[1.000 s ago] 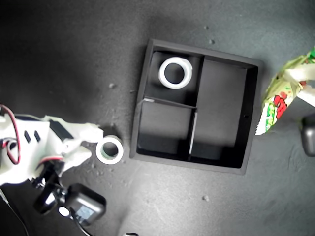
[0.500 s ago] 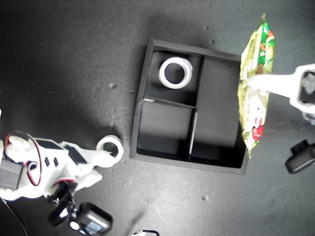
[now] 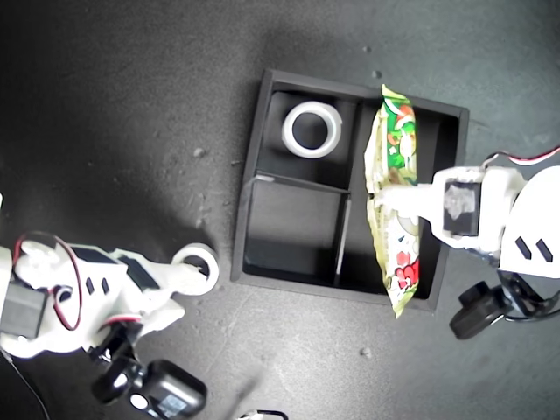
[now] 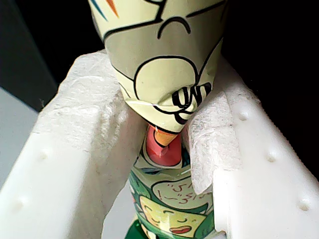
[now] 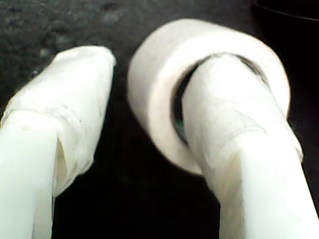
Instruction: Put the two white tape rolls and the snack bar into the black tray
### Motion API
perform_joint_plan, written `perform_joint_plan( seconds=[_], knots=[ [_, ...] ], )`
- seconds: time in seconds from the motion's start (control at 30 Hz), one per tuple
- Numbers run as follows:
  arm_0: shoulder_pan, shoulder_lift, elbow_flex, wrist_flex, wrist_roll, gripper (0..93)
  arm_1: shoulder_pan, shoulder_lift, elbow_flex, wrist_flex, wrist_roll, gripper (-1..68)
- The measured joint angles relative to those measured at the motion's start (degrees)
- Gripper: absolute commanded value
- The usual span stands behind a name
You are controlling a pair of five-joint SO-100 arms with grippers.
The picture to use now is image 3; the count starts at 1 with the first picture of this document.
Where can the small white tape roll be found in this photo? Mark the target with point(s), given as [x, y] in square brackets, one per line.
[192, 250]

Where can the green printed snack bar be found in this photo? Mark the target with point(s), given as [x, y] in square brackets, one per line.
[400, 149]

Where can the large white tape roll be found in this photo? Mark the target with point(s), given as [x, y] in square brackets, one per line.
[287, 135]

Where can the black tray with wells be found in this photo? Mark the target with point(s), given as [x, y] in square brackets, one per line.
[297, 227]

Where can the plain black camera box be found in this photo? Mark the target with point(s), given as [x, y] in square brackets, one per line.
[477, 319]

